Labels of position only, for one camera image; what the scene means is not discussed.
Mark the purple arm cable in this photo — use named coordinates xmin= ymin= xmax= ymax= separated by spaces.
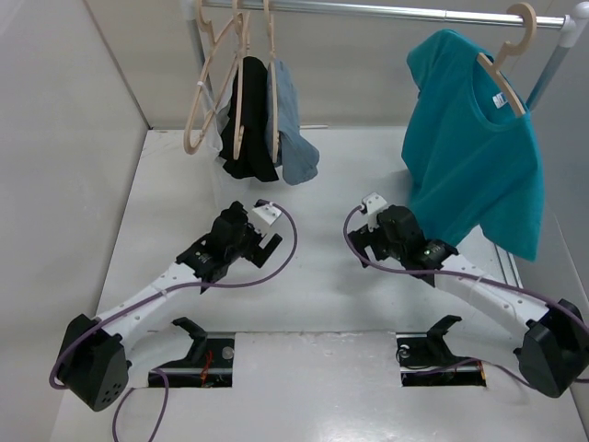
xmin=49 ymin=200 xmax=298 ymax=442
xmin=343 ymin=204 xmax=589 ymax=383

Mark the metal clothes rack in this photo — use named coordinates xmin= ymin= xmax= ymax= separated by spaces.
xmin=180 ymin=1 xmax=588 ymax=110

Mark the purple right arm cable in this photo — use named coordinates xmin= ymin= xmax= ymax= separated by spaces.
xmin=343 ymin=204 xmax=589 ymax=383

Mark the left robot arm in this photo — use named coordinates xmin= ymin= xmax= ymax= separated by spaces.
xmin=49 ymin=200 xmax=284 ymax=412

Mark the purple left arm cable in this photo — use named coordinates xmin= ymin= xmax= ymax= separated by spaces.
xmin=49 ymin=200 xmax=298 ymax=442

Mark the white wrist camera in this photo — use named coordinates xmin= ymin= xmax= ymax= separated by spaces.
xmin=361 ymin=192 xmax=388 ymax=231
xmin=248 ymin=200 xmax=283 ymax=236

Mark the beige hanger with blue shirt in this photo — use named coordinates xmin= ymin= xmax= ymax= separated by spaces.
xmin=262 ymin=0 xmax=280 ymax=164

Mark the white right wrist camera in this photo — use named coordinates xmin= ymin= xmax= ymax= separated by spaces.
xmin=361 ymin=192 xmax=388 ymax=231

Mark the white sheer hanging garment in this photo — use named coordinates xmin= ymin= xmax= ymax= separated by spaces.
xmin=197 ymin=81 xmax=232 ymax=156

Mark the teal t shirt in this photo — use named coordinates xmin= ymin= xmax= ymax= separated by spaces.
xmin=401 ymin=29 xmax=545 ymax=262

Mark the beige hanger with black shirt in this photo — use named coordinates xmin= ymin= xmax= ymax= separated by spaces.
xmin=232 ymin=0 xmax=250 ymax=160

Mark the black hanging shirt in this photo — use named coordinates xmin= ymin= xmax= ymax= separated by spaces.
xmin=220 ymin=56 xmax=279 ymax=182

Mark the light blue hanging shirt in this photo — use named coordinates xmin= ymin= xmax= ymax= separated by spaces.
xmin=274 ymin=59 xmax=320 ymax=186

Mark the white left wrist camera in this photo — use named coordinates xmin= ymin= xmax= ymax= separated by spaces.
xmin=248 ymin=200 xmax=283 ymax=236

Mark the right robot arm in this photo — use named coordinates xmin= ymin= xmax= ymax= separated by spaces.
xmin=342 ymin=202 xmax=588 ymax=398

